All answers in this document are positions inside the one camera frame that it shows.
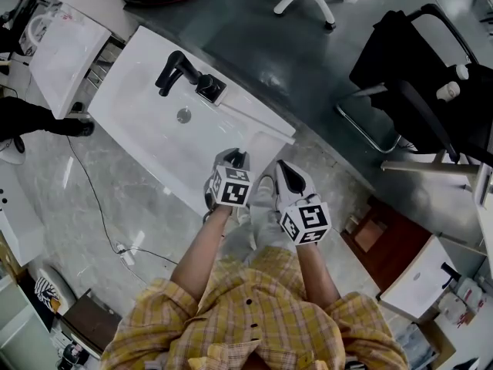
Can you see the large white sink basin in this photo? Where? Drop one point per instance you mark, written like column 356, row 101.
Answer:
column 154, row 129

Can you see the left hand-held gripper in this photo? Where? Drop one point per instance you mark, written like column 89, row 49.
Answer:
column 231, row 191

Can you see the black sink faucet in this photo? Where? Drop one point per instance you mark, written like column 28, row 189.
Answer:
column 181, row 73

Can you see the small black faucet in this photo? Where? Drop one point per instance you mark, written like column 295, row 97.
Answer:
column 450, row 273

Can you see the person's white trousers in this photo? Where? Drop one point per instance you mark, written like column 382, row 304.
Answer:
column 250, row 229

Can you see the person's right forearm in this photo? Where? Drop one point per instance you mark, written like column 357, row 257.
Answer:
column 317, row 276

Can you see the striped cloth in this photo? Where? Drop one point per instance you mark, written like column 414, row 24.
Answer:
column 46, row 289

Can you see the white bottle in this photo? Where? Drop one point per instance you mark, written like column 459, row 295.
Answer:
column 462, row 71
column 448, row 90

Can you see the person's left forearm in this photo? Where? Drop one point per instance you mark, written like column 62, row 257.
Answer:
column 200, row 253

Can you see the yellow plaid shirt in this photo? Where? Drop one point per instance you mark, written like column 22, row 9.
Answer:
column 250, row 322

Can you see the metal sink drain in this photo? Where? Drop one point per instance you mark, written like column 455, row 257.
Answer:
column 184, row 115

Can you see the brown wooden cabinet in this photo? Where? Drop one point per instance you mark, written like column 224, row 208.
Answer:
column 389, row 241

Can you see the white sink basin with label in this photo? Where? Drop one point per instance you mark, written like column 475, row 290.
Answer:
column 65, row 60

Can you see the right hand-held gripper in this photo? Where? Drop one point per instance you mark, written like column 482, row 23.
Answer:
column 304, row 218

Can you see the black office chair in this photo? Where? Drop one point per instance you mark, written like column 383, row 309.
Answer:
column 423, row 98

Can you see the person's white shoe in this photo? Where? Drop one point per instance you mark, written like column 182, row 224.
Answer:
column 264, row 189

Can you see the small white sink basin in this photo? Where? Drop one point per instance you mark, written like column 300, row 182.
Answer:
column 416, row 280

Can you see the white cabinet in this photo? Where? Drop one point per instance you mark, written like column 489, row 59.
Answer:
column 17, row 218

